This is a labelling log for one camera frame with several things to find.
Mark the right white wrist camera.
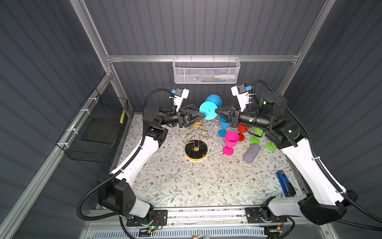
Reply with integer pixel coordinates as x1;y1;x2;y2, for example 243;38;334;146
231;84;254;112

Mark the black wire mesh basket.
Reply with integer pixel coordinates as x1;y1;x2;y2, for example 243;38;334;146
56;91;129;163

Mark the pink wine glass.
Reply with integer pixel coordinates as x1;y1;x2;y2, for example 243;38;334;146
223;131;240;155

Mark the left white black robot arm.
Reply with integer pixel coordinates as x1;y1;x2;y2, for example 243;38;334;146
97;105;206;221

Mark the white bottle in basket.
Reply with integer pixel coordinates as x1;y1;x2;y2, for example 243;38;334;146
214;74;236;80

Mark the blue wine glass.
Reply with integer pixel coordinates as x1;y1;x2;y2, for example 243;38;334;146
218;121;229;138
199;94;222;120

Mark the green wine glass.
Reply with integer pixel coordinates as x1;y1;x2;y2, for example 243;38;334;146
250;127;265;144
265;142;277;152

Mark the red wine glass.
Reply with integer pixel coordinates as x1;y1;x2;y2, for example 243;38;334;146
237;124;249;141

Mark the right black corrugated cable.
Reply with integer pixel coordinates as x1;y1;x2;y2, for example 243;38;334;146
250;79;382;232

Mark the white wire mesh basket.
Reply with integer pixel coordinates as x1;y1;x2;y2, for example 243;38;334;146
172;56;241;84

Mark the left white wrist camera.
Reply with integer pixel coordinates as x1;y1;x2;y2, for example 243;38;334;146
171;88;190;112

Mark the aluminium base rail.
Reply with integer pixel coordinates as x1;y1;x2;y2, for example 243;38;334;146
83;206;320;230

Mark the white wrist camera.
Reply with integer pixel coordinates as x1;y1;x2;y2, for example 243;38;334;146
171;88;190;112
231;84;254;112

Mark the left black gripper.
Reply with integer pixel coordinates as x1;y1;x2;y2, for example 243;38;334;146
158;106;204;130

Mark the blue stapler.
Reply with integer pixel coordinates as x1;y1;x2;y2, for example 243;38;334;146
276;170;296;197

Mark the left black corrugated cable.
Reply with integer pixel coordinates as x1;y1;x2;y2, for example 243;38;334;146
76;88;174;221

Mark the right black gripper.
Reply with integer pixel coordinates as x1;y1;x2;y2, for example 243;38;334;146
214;103;269;131

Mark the grey oval case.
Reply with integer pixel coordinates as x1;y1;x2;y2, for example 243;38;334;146
243;143;261;163

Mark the gold wire wine glass rack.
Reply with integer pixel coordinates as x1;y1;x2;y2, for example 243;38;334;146
177;119;222;162

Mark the black corrugated cable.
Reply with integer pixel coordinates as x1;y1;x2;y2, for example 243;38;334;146
76;88;174;221
250;79;382;232

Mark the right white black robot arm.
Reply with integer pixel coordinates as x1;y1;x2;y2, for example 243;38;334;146
216;91;350;225

